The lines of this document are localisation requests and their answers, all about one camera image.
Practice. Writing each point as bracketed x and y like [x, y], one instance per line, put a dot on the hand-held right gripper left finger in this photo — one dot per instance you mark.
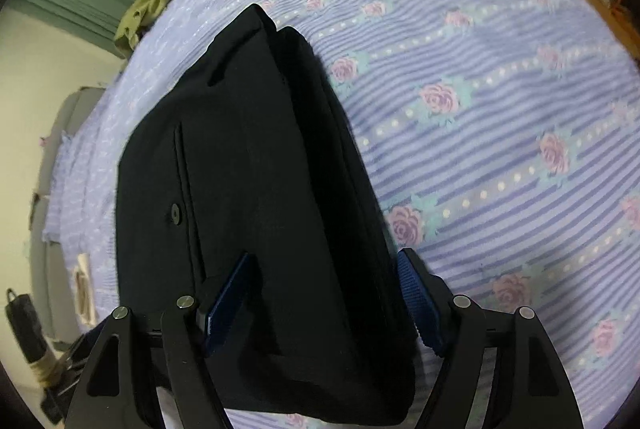
[227, 304]

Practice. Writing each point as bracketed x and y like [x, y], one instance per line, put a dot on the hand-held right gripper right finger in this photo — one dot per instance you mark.
[422, 309]

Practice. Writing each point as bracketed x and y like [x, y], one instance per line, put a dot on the black pants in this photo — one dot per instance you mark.
[260, 169]

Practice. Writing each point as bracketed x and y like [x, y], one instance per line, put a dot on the black bag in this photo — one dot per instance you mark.
[25, 324]

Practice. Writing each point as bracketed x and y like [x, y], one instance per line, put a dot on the purple floral blanket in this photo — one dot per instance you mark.
[500, 59]

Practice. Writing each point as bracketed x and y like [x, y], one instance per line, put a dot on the olive green cloth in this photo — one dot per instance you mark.
[150, 4]

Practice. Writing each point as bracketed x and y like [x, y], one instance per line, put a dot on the orange wooden frame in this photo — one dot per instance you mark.
[620, 4]

